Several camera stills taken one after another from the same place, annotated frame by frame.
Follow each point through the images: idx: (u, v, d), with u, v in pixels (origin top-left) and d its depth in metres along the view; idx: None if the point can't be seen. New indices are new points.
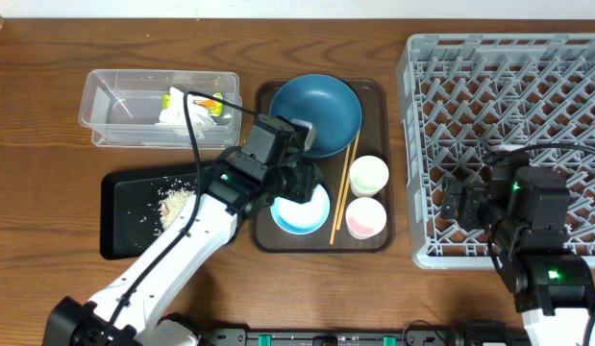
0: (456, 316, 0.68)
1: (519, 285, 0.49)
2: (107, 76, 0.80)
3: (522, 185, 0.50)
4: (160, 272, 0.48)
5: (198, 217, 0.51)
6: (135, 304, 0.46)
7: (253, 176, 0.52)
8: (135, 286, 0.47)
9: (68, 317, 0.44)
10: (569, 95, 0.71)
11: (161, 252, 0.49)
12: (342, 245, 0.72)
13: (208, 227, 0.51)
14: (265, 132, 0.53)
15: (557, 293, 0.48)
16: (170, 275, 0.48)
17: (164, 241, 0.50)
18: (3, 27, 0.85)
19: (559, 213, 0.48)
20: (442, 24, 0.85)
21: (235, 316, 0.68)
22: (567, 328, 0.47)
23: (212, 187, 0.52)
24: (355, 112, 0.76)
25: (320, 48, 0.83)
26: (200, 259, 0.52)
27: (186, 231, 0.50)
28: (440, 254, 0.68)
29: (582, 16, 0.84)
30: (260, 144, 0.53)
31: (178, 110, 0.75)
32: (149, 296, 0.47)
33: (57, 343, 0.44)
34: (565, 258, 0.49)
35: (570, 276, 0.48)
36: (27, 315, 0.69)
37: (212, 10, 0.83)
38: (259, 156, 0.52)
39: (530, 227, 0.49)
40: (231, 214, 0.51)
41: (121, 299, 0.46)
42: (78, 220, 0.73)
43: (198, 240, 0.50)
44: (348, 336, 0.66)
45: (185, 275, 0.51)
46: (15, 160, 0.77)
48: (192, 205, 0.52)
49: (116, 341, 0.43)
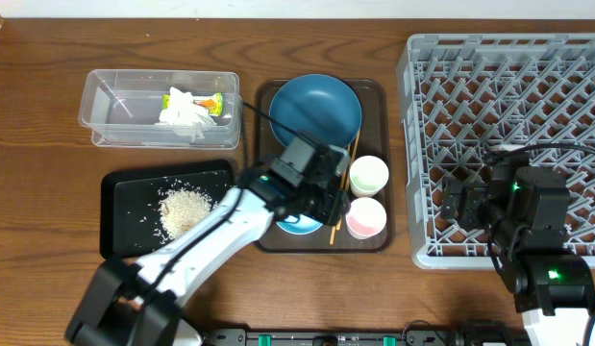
0: (456, 316, 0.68)
1: (519, 285, 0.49)
2: (107, 77, 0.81)
3: (522, 185, 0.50)
4: (203, 248, 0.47)
5: (239, 208, 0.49)
6: (178, 273, 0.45)
7: (288, 182, 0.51)
8: (179, 257, 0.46)
9: (114, 274, 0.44)
10: (569, 95, 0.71)
11: (203, 233, 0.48)
12: (342, 245, 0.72)
13: (247, 216, 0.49)
14: (305, 143, 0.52)
15: (557, 293, 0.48)
16: (212, 251, 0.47)
17: (205, 224, 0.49)
18: (2, 27, 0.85)
19: (559, 213, 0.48)
20: (442, 24, 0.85)
21: (235, 316, 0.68)
22: (567, 327, 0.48)
23: (250, 187, 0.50)
24: (355, 112, 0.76)
25: (320, 48, 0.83)
26: (235, 245, 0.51)
27: (228, 218, 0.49)
28: (441, 254, 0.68)
29: (582, 16, 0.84)
30: (299, 154, 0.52)
31: (178, 109, 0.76)
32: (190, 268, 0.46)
33: (105, 296, 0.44)
34: (566, 257, 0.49)
35: (570, 276, 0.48)
36: (27, 315, 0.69)
37: (212, 10, 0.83)
38: (297, 165, 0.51)
39: (531, 227, 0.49)
40: (267, 212, 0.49)
41: (166, 265, 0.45)
42: (78, 219, 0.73)
43: (238, 227, 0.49)
44: (348, 336, 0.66)
45: (220, 257, 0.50)
46: (15, 160, 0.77)
48: (235, 196, 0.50)
49: (158, 300, 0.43)
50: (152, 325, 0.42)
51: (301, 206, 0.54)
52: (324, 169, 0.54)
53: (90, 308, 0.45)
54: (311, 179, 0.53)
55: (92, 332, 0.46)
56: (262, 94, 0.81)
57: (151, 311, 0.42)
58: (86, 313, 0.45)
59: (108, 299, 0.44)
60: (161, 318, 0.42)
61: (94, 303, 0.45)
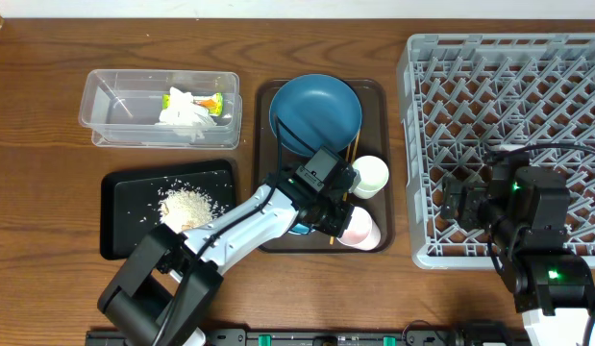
0: (456, 316, 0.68)
1: (519, 285, 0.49)
2: (107, 77, 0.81)
3: (522, 185, 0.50)
4: (240, 230, 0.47)
5: (271, 201, 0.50)
6: (217, 249, 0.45)
7: (310, 188, 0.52)
8: (220, 234, 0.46)
9: (161, 242, 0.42)
10: (569, 95, 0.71)
11: (238, 216, 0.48)
12: (342, 245, 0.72)
13: (278, 210, 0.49)
14: (328, 155, 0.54)
15: (557, 293, 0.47)
16: (250, 234, 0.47)
17: (239, 211, 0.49)
18: (3, 27, 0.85)
19: (559, 213, 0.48)
20: (442, 24, 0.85)
21: (235, 316, 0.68)
22: (567, 328, 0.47)
23: (280, 187, 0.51)
24: (355, 111, 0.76)
25: (320, 48, 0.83)
26: (261, 238, 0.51)
27: (261, 207, 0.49)
28: (440, 254, 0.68)
29: (582, 15, 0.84)
30: (321, 163, 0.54)
31: (179, 110, 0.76)
32: (228, 246, 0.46)
33: (143, 264, 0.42)
34: (566, 258, 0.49)
35: (570, 276, 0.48)
36: (27, 315, 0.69)
37: (212, 10, 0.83)
38: (320, 174, 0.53)
39: (531, 227, 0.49)
40: (294, 210, 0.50)
41: (208, 241, 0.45)
42: (78, 219, 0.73)
43: (272, 215, 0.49)
44: (348, 336, 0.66)
45: (251, 245, 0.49)
46: (15, 160, 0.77)
48: (267, 190, 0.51)
49: (205, 270, 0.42)
50: (195, 293, 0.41)
51: (313, 217, 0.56)
52: (339, 185, 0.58)
53: (128, 277, 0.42)
54: (329, 188, 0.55)
55: (124, 303, 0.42)
56: (262, 94, 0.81)
57: (197, 281, 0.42)
58: (122, 280, 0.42)
59: (150, 267, 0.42)
60: (204, 286, 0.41)
61: (132, 270, 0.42)
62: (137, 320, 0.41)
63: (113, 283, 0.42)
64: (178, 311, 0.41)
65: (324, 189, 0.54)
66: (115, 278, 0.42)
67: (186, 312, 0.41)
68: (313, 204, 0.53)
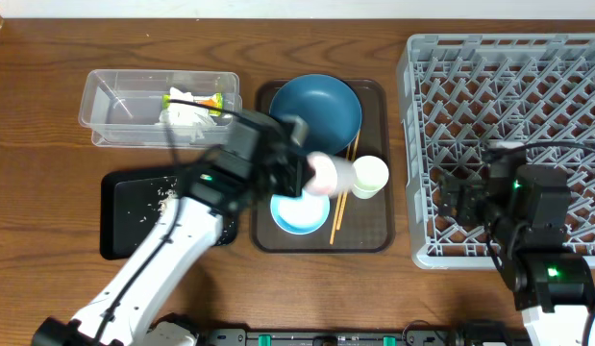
0: (456, 316, 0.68)
1: (519, 284, 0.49)
2: (107, 77, 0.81)
3: (523, 184, 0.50)
4: (147, 279, 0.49)
5: (180, 223, 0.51)
6: (120, 317, 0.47)
7: (235, 174, 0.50)
8: (119, 300, 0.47)
9: (52, 341, 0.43)
10: (569, 95, 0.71)
11: (146, 258, 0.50)
12: (342, 245, 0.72)
13: (190, 232, 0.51)
14: (246, 127, 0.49)
15: (557, 292, 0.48)
16: (158, 280, 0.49)
17: (147, 248, 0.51)
18: (3, 27, 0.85)
19: (559, 211, 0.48)
20: (442, 24, 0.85)
21: (235, 317, 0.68)
22: (568, 326, 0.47)
23: (194, 188, 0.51)
24: (352, 113, 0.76)
25: (320, 48, 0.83)
26: (186, 264, 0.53)
27: (168, 238, 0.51)
28: (440, 254, 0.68)
29: (583, 15, 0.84)
30: (240, 142, 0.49)
31: (179, 110, 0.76)
32: (134, 308, 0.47)
33: None
34: (565, 255, 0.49)
35: (569, 274, 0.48)
36: (26, 316, 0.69)
37: (212, 10, 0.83)
38: (241, 155, 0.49)
39: (531, 225, 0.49)
40: (213, 215, 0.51)
41: (106, 315, 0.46)
42: (77, 219, 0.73)
43: (181, 244, 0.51)
44: (348, 336, 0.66)
45: (174, 279, 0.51)
46: (15, 160, 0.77)
48: (174, 209, 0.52)
49: None
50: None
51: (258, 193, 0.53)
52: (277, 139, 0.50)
53: None
54: (262, 161, 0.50)
55: None
56: (262, 94, 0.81)
57: None
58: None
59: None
60: None
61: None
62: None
63: None
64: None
65: (256, 164, 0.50)
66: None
67: None
68: (245, 189, 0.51)
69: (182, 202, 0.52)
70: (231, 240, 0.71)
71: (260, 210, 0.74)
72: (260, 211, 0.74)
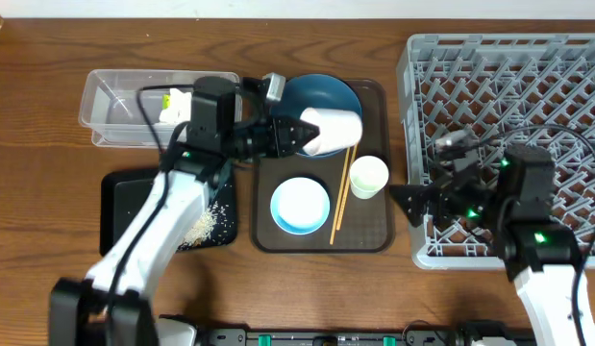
0: (456, 316, 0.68)
1: (508, 253, 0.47)
2: (107, 77, 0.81)
3: (509, 160, 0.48)
4: (149, 238, 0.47)
5: (172, 190, 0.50)
6: (131, 272, 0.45)
7: (209, 148, 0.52)
8: (128, 253, 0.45)
9: (70, 292, 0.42)
10: (569, 95, 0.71)
11: (145, 222, 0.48)
12: (342, 245, 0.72)
13: (182, 195, 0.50)
14: (205, 102, 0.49)
15: (545, 257, 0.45)
16: (161, 236, 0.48)
17: (144, 215, 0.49)
18: (3, 27, 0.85)
19: (544, 183, 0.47)
20: (442, 24, 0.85)
21: (235, 316, 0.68)
22: (557, 284, 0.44)
23: (178, 167, 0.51)
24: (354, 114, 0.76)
25: (320, 48, 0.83)
26: (182, 227, 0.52)
27: (164, 203, 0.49)
28: (440, 254, 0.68)
29: (583, 15, 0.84)
30: (207, 114, 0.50)
31: (179, 110, 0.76)
32: (142, 260, 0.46)
33: (63, 320, 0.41)
34: (552, 226, 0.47)
35: (557, 239, 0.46)
36: (26, 315, 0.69)
37: (212, 10, 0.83)
38: (209, 127, 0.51)
39: (518, 199, 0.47)
40: (200, 184, 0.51)
41: (116, 268, 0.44)
42: (78, 220, 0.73)
43: (175, 210, 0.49)
44: (348, 336, 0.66)
45: (171, 240, 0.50)
46: (15, 160, 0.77)
48: (162, 181, 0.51)
49: (127, 299, 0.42)
50: (126, 320, 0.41)
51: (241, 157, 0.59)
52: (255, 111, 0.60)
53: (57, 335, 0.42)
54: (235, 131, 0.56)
55: None
56: None
57: (120, 314, 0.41)
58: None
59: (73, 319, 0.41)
60: (134, 313, 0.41)
61: (59, 332, 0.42)
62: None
63: None
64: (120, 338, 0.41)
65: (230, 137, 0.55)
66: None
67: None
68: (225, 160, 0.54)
69: (167, 174, 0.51)
70: (231, 240, 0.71)
71: (261, 211, 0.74)
72: (260, 211, 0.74)
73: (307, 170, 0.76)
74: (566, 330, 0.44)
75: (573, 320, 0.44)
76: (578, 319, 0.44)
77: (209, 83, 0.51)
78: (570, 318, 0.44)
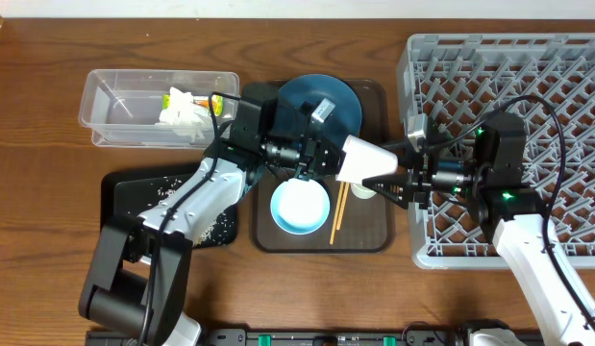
0: (456, 316, 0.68)
1: (481, 216, 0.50)
2: (107, 76, 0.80)
3: (484, 130, 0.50)
4: (196, 201, 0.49)
5: (217, 169, 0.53)
6: (178, 219, 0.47)
7: (249, 147, 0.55)
8: (177, 208, 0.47)
9: (119, 229, 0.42)
10: (569, 95, 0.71)
11: (191, 188, 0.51)
12: (342, 245, 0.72)
13: (226, 175, 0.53)
14: (251, 106, 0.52)
15: (516, 211, 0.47)
16: (205, 200, 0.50)
17: (190, 184, 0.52)
18: (2, 27, 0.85)
19: (518, 151, 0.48)
20: (442, 23, 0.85)
21: (235, 317, 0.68)
22: (527, 228, 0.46)
23: (223, 157, 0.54)
24: (355, 117, 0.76)
25: (320, 48, 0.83)
26: (222, 204, 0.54)
27: (210, 176, 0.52)
28: (440, 254, 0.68)
29: (583, 15, 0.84)
30: (249, 117, 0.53)
31: (179, 109, 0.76)
32: (189, 214, 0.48)
33: (111, 255, 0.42)
34: (524, 189, 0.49)
35: (524, 197, 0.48)
36: (26, 315, 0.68)
37: (212, 10, 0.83)
38: (252, 129, 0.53)
39: (492, 166, 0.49)
40: (241, 171, 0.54)
41: (166, 213, 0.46)
42: (78, 219, 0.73)
43: (218, 184, 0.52)
44: (348, 336, 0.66)
45: (213, 210, 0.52)
46: (14, 160, 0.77)
48: (210, 161, 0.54)
49: (174, 239, 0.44)
50: (170, 263, 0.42)
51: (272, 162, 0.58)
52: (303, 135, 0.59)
53: (99, 273, 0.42)
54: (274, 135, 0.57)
55: (102, 300, 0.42)
56: None
57: (164, 252, 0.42)
58: (95, 278, 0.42)
59: (117, 256, 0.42)
60: (176, 254, 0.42)
61: (103, 262, 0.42)
62: (122, 310, 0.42)
63: (89, 284, 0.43)
64: (161, 280, 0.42)
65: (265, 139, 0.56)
66: (88, 279, 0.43)
67: (166, 286, 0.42)
68: (260, 160, 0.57)
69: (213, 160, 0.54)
70: (230, 240, 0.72)
71: (260, 211, 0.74)
72: (260, 212, 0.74)
73: None
74: (542, 264, 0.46)
75: (547, 255, 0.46)
76: (551, 252, 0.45)
77: (260, 86, 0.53)
78: (545, 253, 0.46)
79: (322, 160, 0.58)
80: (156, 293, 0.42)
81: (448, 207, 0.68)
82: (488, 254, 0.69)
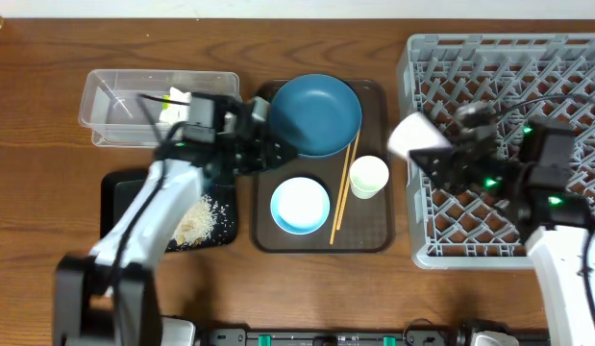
0: (456, 316, 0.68)
1: (522, 214, 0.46)
2: (107, 76, 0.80)
3: (533, 127, 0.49)
4: (150, 216, 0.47)
5: (169, 174, 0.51)
6: (133, 247, 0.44)
7: (204, 141, 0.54)
8: (131, 231, 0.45)
9: (70, 273, 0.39)
10: (569, 95, 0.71)
11: (143, 202, 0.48)
12: (342, 245, 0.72)
13: (178, 179, 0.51)
14: (203, 99, 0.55)
15: (561, 218, 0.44)
16: (161, 213, 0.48)
17: (141, 198, 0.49)
18: (2, 27, 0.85)
19: (565, 151, 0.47)
20: (442, 24, 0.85)
21: (235, 317, 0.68)
22: (567, 243, 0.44)
23: (172, 157, 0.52)
24: (351, 130, 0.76)
25: (320, 48, 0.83)
26: (181, 210, 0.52)
27: (161, 185, 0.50)
28: (440, 254, 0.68)
29: (583, 15, 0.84)
30: (201, 111, 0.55)
31: (178, 110, 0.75)
32: (144, 236, 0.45)
33: (69, 301, 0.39)
34: (569, 194, 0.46)
35: (572, 202, 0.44)
36: (25, 315, 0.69)
37: (212, 10, 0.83)
38: (205, 122, 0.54)
39: (537, 164, 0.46)
40: (194, 169, 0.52)
41: (118, 243, 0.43)
42: (78, 220, 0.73)
43: (174, 189, 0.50)
44: (348, 336, 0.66)
45: (172, 220, 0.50)
46: (14, 160, 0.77)
48: (161, 166, 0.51)
49: (133, 267, 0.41)
50: (132, 294, 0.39)
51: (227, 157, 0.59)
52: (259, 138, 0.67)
53: (64, 322, 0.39)
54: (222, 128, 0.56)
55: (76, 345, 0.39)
56: (262, 95, 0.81)
57: (125, 284, 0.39)
58: (62, 327, 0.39)
59: (77, 298, 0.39)
60: (136, 284, 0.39)
61: (65, 310, 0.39)
62: None
63: (57, 334, 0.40)
64: (127, 312, 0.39)
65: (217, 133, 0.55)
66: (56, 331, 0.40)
67: (135, 317, 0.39)
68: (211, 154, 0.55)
69: (163, 161, 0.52)
70: (230, 240, 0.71)
71: (261, 211, 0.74)
72: (261, 210, 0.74)
73: (306, 170, 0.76)
74: (575, 286, 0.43)
75: (582, 277, 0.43)
76: (587, 276, 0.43)
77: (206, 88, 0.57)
78: (580, 275, 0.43)
79: (276, 154, 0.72)
80: (126, 327, 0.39)
81: (448, 207, 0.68)
82: (488, 253, 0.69)
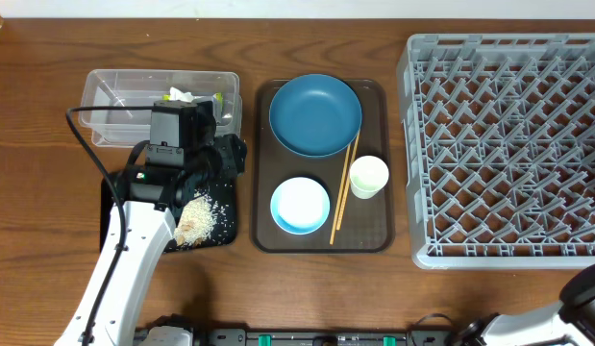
0: (456, 315, 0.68)
1: None
2: (107, 76, 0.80)
3: None
4: (114, 294, 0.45)
5: (131, 227, 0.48)
6: (99, 336, 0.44)
7: (171, 162, 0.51)
8: (93, 321, 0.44)
9: None
10: (569, 95, 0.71)
11: (107, 273, 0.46)
12: (342, 246, 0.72)
13: (143, 233, 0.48)
14: (166, 114, 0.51)
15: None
16: (122, 288, 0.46)
17: (106, 263, 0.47)
18: (3, 27, 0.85)
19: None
20: (443, 23, 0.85)
21: (235, 317, 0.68)
22: None
23: (134, 191, 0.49)
24: (351, 130, 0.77)
25: (320, 48, 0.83)
26: (154, 259, 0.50)
27: (123, 246, 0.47)
28: (440, 254, 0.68)
29: (582, 16, 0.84)
30: (167, 129, 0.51)
31: None
32: (110, 322, 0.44)
33: None
34: None
35: None
36: (25, 316, 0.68)
37: (212, 10, 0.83)
38: (171, 141, 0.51)
39: None
40: (162, 210, 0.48)
41: (83, 338, 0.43)
42: (78, 219, 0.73)
43: (137, 248, 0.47)
44: (348, 336, 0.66)
45: (143, 277, 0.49)
46: (15, 160, 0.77)
48: (118, 217, 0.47)
49: None
50: None
51: (199, 175, 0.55)
52: (226, 154, 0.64)
53: None
54: (191, 144, 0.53)
55: None
56: (262, 95, 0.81)
57: None
58: None
59: None
60: None
61: None
62: None
63: None
64: None
65: (187, 151, 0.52)
66: None
67: None
68: (182, 180, 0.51)
69: (121, 207, 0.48)
70: (231, 240, 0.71)
71: (261, 210, 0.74)
72: (260, 211, 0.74)
73: (306, 170, 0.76)
74: None
75: None
76: None
77: (164, 104, 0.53)
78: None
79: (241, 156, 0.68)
80: None
81: (449, 207, 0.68)
82: (488, 254, 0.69)
